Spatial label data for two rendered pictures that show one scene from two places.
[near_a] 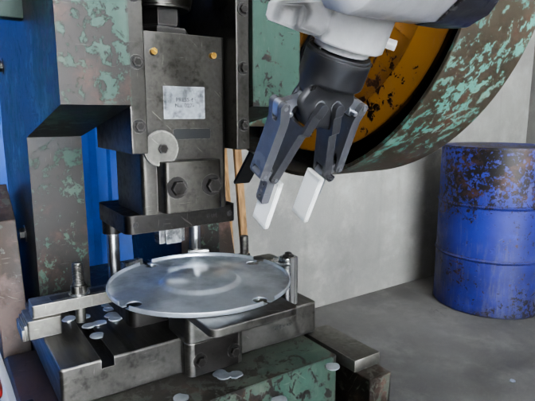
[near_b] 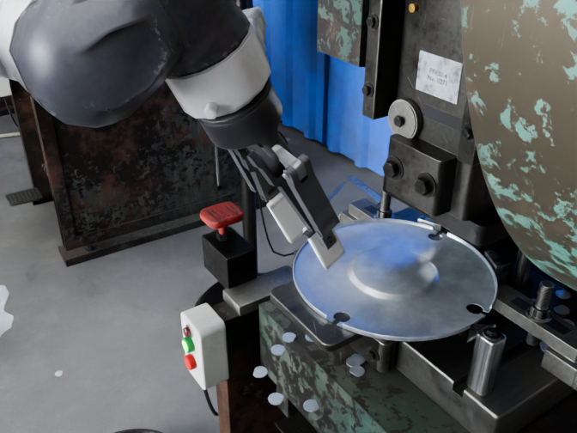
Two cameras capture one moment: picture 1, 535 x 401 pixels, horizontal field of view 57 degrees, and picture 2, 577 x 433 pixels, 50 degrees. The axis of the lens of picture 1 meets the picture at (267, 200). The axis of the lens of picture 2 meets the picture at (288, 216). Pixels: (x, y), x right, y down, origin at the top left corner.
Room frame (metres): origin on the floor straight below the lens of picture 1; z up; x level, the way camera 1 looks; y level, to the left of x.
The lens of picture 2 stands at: (0.61, -0.61, 1.30)
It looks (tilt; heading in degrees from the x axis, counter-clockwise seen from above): 31 degrees down; 90
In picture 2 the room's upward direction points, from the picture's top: straight up
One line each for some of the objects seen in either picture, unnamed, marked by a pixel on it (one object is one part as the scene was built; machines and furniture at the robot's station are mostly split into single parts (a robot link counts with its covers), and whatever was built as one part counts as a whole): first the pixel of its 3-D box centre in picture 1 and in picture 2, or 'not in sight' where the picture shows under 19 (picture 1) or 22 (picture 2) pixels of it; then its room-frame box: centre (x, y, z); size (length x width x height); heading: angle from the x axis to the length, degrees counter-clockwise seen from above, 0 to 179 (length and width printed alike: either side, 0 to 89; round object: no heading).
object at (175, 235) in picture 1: (170, 231); not in sight; (0.86, 0.17, 0.84); 0.05 x 0.03 x 0.04; 124
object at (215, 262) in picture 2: not in sight; (230, 281); (0.50, 0.31, 0.62); 0.10 x 0.06 x 0.20; 124
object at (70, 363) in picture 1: (171, 317); (446, 300); (0.87, 0.18, 0.68); 0.45 x 0.30 x 0.06; 124
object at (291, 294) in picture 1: (287, 278); (486, 359); (0.86, -0.04, 0.75); 0.03 x 0.03 x 0.10; 34
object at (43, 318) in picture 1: (73, 293); (380, 214); (0.77, 0.32, 0.76); 0.17 x 0.06 x 0.10; 124
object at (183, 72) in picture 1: (173, 119); (459, 91); (0.83, 0.16, 1.04); 0.17 x 0.15 x 0.30; 34
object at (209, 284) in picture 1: (200, 279); (392, 271); (0.76, 0.11, 0.78); 0.29 x 0.29 x 0.01
